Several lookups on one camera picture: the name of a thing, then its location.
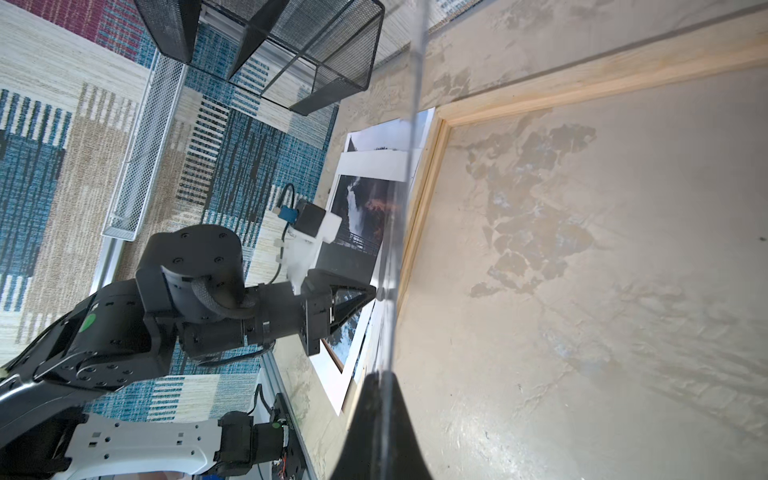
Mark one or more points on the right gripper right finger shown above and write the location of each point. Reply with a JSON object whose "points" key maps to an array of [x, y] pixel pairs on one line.
{"points": [[405, 457]]}

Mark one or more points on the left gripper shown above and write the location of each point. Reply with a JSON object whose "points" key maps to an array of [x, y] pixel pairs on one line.
{"points": [[327, 311]]}

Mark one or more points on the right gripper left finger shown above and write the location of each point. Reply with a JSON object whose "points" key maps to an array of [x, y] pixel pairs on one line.
{"points": [[360, 438]]}

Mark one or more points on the wooden picture frame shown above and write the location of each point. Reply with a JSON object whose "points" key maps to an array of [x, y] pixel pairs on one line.
{"points": [[590, 245]]}

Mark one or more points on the clear acrylic sheet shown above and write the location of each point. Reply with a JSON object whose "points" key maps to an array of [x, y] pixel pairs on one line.
{"points": [[395, 235]]}

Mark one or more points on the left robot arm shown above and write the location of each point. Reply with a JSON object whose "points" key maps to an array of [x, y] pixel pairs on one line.
{"points": [[188, 293]]}

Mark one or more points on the waterfall photo with white border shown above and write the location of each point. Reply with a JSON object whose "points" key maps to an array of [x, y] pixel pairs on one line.
{"points": [[359, 197]]}

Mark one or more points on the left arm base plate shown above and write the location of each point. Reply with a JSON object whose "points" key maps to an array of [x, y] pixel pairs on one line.
{"points": [[293, 461]]}

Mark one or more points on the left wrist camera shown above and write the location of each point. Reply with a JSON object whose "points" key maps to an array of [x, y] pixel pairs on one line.
{"points": [[308, 228]]}

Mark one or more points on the black wire shelf rack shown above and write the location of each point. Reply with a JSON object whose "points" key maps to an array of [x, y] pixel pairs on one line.
{"points": [[302, 56]]}

